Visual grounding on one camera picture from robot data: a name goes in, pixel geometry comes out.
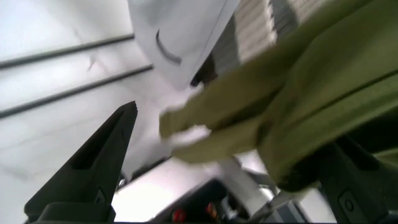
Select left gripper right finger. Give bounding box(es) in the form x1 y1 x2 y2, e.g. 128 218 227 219
319 136 398 224

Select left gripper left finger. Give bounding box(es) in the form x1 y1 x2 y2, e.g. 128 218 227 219
24 101 139 222

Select green garment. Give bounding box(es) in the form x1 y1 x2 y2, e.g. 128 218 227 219
158 0 398 192

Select pale grey shorts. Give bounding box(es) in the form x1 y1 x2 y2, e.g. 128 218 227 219
127 0 241 91

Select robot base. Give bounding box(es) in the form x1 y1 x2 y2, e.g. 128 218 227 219
111 155 337 223

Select black clothes rack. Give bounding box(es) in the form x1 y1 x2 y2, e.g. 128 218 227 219
0 33 155 119

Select white laundry basket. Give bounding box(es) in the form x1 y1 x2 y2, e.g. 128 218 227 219
190 0 327 88

